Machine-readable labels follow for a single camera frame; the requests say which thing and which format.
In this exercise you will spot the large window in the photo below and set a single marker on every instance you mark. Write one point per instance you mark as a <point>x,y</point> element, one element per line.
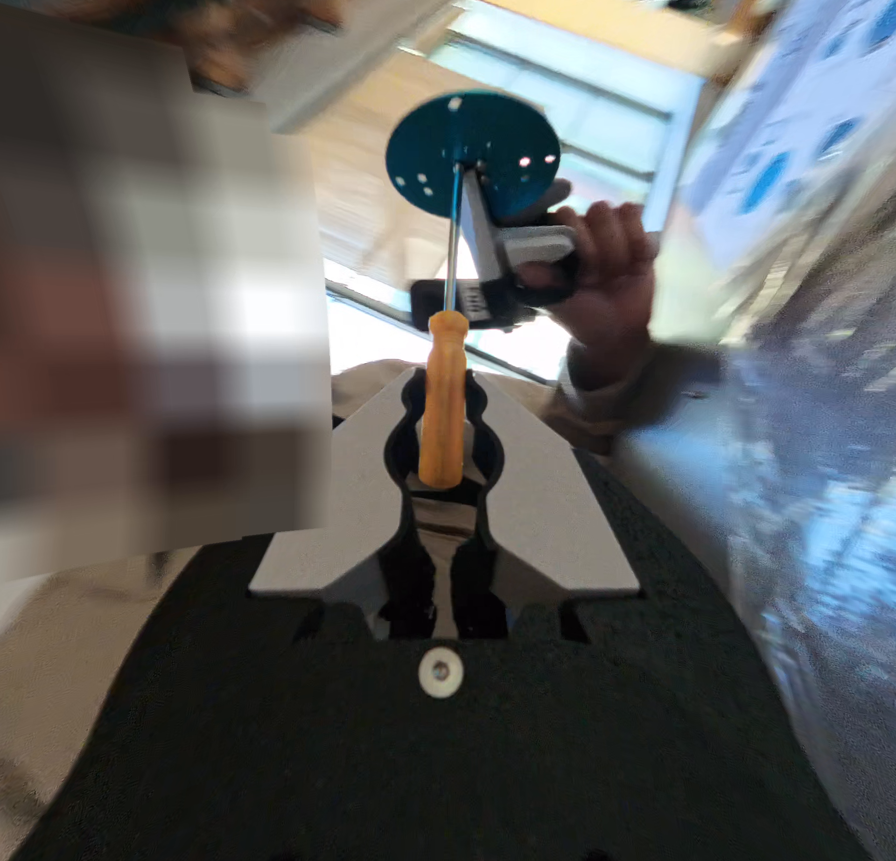
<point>609,119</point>

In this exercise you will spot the person's left hand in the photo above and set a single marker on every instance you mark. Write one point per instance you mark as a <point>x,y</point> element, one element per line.
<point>616,294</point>

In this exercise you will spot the white assembly guide sheet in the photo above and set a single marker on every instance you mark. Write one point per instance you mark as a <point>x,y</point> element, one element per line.
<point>805,140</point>

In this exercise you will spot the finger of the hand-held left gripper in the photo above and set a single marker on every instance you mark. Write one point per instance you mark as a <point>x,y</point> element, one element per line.
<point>483,231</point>

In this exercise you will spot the person's left forearm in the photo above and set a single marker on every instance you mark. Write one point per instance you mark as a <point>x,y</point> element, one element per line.
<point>651,399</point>

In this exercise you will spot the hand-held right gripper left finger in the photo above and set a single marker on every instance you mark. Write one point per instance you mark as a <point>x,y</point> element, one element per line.
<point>357,511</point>

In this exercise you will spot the beige roller blind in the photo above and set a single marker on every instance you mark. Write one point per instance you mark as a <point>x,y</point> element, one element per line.
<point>364,196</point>

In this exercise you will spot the clear plastic bag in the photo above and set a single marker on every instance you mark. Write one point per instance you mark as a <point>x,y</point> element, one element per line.
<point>805,525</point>

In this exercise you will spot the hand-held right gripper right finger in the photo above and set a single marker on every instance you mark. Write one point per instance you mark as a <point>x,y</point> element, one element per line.
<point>553,525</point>

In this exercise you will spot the blue round metal disc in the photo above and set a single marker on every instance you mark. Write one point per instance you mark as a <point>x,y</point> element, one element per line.
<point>490,133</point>

